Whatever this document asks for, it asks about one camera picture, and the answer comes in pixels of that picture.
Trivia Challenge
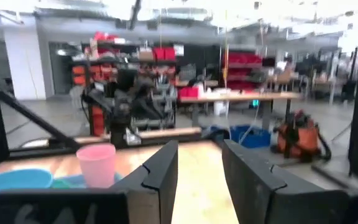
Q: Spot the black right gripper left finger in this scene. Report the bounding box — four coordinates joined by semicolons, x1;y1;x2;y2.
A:
110;139;180;224

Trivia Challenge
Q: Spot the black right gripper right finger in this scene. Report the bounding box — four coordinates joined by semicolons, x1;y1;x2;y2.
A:
221;139;351;224

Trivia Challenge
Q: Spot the pink plastic cup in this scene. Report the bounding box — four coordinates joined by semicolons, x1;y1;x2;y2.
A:
75;143;117;189

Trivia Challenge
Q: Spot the blue bowl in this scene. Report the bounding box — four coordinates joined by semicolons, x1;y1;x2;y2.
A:
0;169;54;200

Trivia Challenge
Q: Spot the blue plastic storage bin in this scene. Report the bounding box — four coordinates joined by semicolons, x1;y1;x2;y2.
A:
230;124;272;149

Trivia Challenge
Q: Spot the orange shop vacuum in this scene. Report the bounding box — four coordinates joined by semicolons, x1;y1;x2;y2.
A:
273;110;333;163

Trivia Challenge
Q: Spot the wooden workbench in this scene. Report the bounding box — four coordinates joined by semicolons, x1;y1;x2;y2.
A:
178;91;301;127

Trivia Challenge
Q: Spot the rack with red bins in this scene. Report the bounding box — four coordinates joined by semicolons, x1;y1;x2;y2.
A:
224;51;264;91

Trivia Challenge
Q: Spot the shelf with red bins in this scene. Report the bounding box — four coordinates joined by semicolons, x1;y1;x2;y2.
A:
71;30;180;94

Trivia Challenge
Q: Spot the black metal table frame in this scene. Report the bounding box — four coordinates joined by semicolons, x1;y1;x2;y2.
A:
0;6;202;164

